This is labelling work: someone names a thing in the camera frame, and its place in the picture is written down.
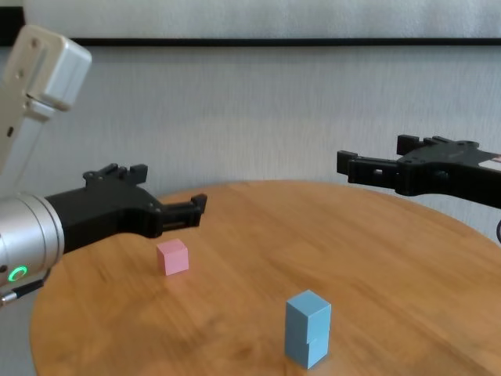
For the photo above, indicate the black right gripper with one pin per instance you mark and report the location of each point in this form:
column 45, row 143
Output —
column 450, row 168

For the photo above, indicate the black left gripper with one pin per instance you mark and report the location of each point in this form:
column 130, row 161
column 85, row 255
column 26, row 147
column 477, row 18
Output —
column 102, row 211

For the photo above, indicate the blue cube block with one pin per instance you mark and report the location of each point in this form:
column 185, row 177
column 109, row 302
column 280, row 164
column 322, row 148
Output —
column 309, row 354
column 307, row 317

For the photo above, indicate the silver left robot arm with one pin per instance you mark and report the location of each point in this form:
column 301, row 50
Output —
column 27, row 235

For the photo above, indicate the pink cube block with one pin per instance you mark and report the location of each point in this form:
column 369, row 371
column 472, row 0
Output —
column 174, row 260

